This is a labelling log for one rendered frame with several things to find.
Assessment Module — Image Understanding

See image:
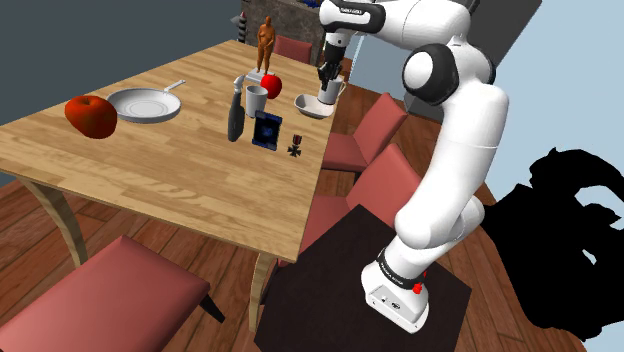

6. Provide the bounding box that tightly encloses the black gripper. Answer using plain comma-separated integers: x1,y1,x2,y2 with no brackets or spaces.
317,42,349,93

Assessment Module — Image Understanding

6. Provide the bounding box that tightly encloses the white mug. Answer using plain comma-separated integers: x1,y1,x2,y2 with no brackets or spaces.
317,76,348,106

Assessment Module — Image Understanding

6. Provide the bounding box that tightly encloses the white bowl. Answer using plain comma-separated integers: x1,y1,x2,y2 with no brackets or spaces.
293,93,337,120

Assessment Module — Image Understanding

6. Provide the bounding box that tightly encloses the red upholstered chair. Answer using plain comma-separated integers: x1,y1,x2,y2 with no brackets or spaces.
272,34,314,66
321,92,410,173
276,142,423,269
0,235,227,352

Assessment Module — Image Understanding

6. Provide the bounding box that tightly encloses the small red apple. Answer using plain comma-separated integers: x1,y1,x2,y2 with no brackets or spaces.
260,73,283,100

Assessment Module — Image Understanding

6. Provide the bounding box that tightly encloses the grey stone cabinet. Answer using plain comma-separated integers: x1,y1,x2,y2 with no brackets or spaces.
240,0,327,53

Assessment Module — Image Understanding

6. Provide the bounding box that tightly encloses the orange human figure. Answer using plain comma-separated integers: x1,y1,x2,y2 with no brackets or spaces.
245,15,278,85

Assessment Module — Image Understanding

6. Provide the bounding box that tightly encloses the grey cup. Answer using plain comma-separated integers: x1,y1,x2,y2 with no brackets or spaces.
244,85,269,120

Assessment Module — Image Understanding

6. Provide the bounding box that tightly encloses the dark blue box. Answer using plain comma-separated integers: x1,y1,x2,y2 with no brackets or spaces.
251,109,283,152

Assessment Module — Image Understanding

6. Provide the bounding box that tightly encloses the black white striped ornament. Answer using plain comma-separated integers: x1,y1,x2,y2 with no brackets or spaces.
230,12,249,45

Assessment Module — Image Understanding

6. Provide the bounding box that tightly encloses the dark grey spray bottle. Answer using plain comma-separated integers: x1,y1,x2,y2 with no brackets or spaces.
226,74,247,144

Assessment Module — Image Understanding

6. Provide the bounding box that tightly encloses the wooden dining table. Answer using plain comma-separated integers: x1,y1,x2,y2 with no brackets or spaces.
0,38,343,334

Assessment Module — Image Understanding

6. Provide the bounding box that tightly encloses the white frying pan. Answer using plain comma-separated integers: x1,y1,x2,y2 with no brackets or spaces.
106,79,187,125

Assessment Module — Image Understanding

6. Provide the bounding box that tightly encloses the dark robot stand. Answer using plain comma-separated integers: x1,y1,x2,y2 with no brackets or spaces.
253,204,473,352

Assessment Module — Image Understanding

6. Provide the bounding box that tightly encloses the large red apple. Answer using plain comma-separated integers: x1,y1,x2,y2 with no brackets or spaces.
64,94,119,140

